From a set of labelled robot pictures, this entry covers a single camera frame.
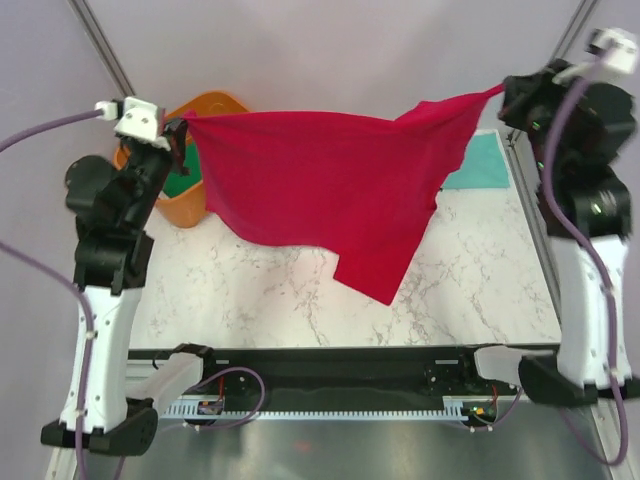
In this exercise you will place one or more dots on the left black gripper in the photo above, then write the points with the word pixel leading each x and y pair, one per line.
pixel 175 133

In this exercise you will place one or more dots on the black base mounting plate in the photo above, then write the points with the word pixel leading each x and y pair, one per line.
pixel 325 379

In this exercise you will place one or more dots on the left aluminium frame post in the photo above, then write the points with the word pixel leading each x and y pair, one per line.
pixel 91 25

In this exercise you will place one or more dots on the right aluminium frame post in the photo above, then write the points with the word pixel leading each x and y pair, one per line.
pixel 572 31

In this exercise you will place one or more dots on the teal folded t shirt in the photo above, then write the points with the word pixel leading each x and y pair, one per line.
pixel 484 165

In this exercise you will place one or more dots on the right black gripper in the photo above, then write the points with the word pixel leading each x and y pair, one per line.
pixel 528 90

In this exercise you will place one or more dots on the white slotted cable duct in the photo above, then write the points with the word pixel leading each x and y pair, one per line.
pixel 196 410

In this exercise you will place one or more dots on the red t shirt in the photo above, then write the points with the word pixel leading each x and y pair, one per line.
pixel 364 188

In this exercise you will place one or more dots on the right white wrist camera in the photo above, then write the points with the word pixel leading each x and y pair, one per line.
pixel 615 54

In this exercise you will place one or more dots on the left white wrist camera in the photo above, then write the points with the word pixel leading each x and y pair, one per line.
pixel 135 119

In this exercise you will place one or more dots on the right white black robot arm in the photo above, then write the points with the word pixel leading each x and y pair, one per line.
pixel 587 211

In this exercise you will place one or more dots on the aluminium frame post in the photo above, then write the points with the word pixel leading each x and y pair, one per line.
pixel 91 25
pixel 572 31

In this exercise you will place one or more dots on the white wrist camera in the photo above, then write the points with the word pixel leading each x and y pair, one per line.
pixel 615 54
pixel 135 119

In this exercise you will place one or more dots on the green folded t shirt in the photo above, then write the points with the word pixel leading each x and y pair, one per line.
pixel 176 184

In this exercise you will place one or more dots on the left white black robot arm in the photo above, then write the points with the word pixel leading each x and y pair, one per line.
pixel 112 206

